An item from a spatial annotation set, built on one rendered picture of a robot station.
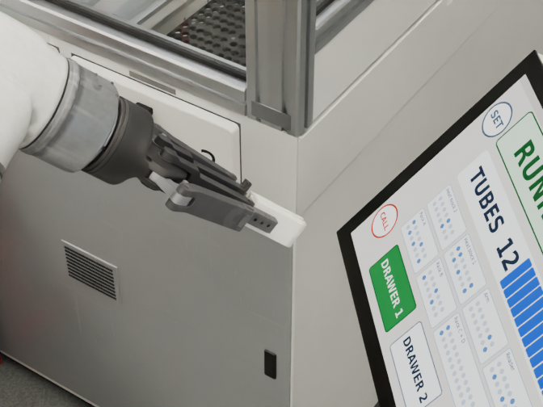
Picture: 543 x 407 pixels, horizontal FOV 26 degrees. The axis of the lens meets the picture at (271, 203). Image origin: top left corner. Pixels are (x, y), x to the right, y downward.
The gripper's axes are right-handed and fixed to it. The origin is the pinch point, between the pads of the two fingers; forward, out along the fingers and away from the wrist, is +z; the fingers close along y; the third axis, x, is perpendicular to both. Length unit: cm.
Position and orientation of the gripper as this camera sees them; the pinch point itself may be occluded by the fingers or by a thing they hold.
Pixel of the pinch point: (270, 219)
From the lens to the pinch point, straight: 114.8
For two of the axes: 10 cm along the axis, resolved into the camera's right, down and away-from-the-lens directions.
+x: -5.9, 7.6, 2.8
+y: -2.9, -5.2, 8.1
